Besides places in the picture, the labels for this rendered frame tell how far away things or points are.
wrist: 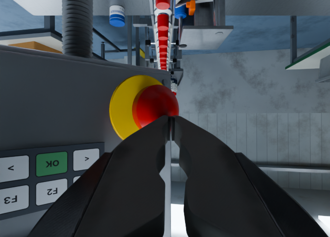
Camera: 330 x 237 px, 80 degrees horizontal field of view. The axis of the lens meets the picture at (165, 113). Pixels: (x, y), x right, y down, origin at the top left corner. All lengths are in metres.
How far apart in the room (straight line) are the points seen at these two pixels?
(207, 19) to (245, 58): 4.13
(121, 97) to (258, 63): 4.56
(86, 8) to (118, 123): 0.16
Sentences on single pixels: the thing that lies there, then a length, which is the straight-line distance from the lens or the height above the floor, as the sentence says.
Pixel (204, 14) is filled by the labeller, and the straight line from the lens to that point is 0.55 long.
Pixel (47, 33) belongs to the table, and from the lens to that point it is 1.70.
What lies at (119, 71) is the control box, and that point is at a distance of 0.16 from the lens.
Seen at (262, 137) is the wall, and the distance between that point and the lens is 4.61.
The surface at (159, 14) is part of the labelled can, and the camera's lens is 0.61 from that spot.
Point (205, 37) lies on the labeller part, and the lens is 0.51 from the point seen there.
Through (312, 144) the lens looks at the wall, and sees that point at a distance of 4.95.
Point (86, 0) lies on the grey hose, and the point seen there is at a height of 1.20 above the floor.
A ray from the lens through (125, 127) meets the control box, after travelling 0.16.
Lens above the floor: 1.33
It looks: 1 degrees down
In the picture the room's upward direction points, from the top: 180 degrees clockwise
